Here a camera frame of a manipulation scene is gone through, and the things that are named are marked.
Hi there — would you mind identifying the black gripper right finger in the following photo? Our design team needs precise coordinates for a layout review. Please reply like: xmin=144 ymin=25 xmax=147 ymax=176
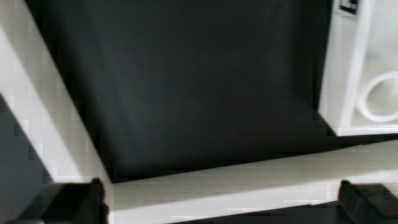
xmin=336 ymin=180 xmax=398 ymax=224

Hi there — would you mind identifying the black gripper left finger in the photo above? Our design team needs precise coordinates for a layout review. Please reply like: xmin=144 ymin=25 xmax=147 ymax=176
xmin=19 ymin=178 xmax=108 ymax=224

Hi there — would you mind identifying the white square tabletop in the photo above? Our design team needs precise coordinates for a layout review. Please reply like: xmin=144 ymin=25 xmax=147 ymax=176
xmin=318 ymin=0 xmax=398 ymax=136

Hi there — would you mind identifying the white U-shaped obstacle fence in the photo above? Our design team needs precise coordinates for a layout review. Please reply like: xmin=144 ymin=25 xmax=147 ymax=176
xmin=0 ymin=0 xmax=398 ymax=224

